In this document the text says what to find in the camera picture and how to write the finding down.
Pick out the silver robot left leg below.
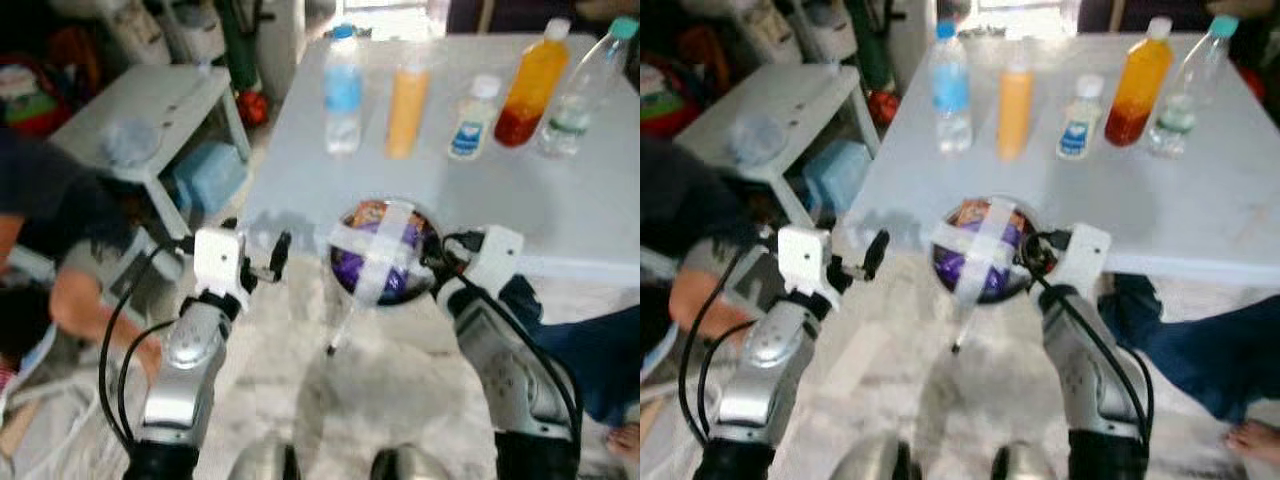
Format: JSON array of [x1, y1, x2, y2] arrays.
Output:
[[830, 435, 911, 480], [228, 438, 301, 480]]

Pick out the large orange red drink bottle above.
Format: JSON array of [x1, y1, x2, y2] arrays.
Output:
[[1103, 15, 1176, 149], [493, 17, 573, 149]]

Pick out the small white bottle blue label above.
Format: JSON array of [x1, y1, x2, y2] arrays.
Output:
[[1055, 73, 1107, 161], [447, 73, 501, 163]]

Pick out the dark orange bag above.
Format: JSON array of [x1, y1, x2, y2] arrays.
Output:
[[45, 25, 101, 96], [680, 25, 731, 91]]

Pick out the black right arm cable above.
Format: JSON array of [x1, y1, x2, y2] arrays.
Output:
[[470, 285, 583, 441], [1040, 275, 1156, 441]]

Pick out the light blue box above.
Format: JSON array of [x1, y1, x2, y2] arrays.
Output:
[[170, 140, 246, 216], [803, 138, 873, 213]]

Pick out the green red toy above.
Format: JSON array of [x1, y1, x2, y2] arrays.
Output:
[[640, 60, 701, 136], [0, 60, 61, 136]]

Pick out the silver robot leg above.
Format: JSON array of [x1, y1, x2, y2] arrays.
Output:
[[990, 443, 1066, 480], [228, 438, 301, 480], [370, 443, 451, 480], [830, 435, 911, 480]]

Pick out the silver robot right leg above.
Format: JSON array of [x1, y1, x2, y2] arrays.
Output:
[[370, 443, 451, 480], [990, 443, 1066, 480]]

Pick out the person in blue jeans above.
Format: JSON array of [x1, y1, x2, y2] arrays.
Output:
[[500, 275, 641, 466], [1100, 275, 1280, 466]]

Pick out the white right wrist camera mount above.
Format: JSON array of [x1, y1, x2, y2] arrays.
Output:
[[1055, 222, 1113, 296], [462, 225, 525, 296]]

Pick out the white wire rack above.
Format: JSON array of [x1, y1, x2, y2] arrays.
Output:
[[0, 380, 131, 480]]

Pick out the water bottle blue label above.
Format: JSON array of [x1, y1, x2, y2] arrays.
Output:
[[322, 22, 365, 156], [930, 22, 973, 156]]

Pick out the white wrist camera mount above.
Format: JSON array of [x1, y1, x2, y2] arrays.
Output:
[[193, 227, 248, 301], [1055, 222, 1113, 296], [462, 225, 525, 296], [777, 225, 836, 306]]

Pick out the clear plastic cup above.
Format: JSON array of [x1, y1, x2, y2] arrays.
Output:
[[100, 118, 161, 169], [730, 113, 791, 166]]

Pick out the person in dark shirt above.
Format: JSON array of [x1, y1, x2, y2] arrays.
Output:
[[640, 135, 746, 261], [0, 130, 136, 261]]

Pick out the purple bowl with white tape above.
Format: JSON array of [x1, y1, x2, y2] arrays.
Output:
[[328, 198, 443, 306], [930, 197, 1046, 304]]

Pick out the orange juice bottle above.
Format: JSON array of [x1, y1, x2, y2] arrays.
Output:
[[385, 45, 431, 161], [995, 45, 1036, 163]]

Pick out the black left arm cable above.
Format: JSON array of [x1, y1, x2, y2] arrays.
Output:
[[678, 245, 771, 446], [98, 240, 191, 451], [116, 318, 181, 441], [696, 318, 761, 441]]

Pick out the clear bottle teal cap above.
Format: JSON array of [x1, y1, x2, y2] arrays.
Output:
[[1147, 14, 1241, 159], [537, 15, 641, 159]]

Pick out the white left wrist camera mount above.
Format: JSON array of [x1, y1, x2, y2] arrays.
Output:
[[193, 227, 248, 301], [777, 225, 836, 306]]

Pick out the white low shelf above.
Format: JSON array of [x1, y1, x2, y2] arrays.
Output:
[[48, 65, 251, 241], [672, 62, 881, 226]]

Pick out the thin white stick black tip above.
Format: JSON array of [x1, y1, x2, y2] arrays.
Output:
[[326, 300, 361, 357], [950, 300, 986, 356]]

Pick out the red ball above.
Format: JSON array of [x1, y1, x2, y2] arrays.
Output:
[[235, 90, 271, 129], [865, 88, 901, 128]]

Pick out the dark green pole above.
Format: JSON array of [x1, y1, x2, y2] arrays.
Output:
[[848, 0, 893, 93], [218, 0, 263, 96]]

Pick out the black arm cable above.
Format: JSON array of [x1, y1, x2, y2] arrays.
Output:
[[98, 240, 191, 451], [116, 318, 181, 441], [470, 285, 583, 441], [678, 245, 771, 446], [1040, 275, 1156, 441], [696, 318, 761, 441]]

